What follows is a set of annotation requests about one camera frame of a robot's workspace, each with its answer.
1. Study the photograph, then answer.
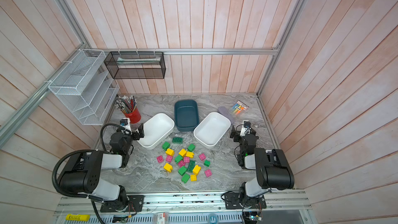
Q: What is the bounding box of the green square brick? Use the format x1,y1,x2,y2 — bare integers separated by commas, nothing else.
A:
162,142,171,151

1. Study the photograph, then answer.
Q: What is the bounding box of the pink brick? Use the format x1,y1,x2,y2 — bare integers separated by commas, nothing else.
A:
204,169,212,178
166,155,173,163
157,156,164,163
178,157,190,167
199,153,206,161

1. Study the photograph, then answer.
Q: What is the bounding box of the long dark green brick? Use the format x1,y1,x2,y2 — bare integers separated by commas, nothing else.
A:
172,137,183,144
187,160,196,173

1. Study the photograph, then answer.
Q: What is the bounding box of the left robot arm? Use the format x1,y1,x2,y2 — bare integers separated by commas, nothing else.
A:
51,124,145,214

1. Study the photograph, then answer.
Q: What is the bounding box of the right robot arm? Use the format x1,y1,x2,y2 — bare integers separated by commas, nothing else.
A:
227,121,295,208

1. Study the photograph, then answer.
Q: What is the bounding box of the red pencil cup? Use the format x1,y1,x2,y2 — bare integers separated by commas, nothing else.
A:
124,108,142,124

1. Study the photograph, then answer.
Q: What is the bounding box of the left white plastic bin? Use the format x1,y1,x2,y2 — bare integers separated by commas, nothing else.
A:
138,113,175,150

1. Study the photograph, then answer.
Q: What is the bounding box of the white plastic bin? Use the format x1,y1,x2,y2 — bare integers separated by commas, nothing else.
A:
138,113,175,150
193,112,231,149

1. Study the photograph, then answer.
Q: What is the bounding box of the right white plastic bin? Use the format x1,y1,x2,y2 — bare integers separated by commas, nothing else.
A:
193,112,231,149

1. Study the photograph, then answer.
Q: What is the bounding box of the colourful crayon pack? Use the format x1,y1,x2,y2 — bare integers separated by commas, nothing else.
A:
230,101,249,115

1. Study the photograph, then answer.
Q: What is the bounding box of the bundle of pencils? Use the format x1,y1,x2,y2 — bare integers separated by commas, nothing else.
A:
115,95,137,114

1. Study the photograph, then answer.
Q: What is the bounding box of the teal plastic bin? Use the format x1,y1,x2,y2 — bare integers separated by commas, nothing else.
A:
174,99,200,132

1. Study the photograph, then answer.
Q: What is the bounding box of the small yellow brick front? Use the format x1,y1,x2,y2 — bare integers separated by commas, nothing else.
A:
190,174,197,181

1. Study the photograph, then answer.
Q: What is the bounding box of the green brick front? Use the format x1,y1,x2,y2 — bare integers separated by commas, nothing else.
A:
181,173,190,184

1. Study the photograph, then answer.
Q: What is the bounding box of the yellow label tag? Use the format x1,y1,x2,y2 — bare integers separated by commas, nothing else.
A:
65,214,90,222

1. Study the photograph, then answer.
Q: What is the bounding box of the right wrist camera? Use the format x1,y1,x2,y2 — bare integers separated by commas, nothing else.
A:
240,120,251,137

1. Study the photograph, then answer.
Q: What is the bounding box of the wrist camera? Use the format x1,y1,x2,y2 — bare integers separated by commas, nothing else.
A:
120,118,131,131
240,120,251,137

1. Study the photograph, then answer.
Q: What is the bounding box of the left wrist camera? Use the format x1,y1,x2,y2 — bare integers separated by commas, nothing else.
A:
120,118,131,131

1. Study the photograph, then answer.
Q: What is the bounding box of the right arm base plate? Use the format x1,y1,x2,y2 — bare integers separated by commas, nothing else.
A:
221,191,266,209

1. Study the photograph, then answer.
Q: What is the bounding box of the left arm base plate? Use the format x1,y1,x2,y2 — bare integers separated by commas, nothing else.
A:
100,195,145,213

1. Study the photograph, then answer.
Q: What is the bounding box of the black mesh wall basket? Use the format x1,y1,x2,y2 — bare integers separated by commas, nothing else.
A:
104,51,166,79

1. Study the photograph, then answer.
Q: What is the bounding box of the white wire mesh shelf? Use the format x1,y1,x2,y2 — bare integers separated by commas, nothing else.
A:
49,49,120,125

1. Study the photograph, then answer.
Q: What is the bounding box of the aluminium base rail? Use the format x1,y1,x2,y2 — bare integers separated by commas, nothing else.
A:
52,189,312,224

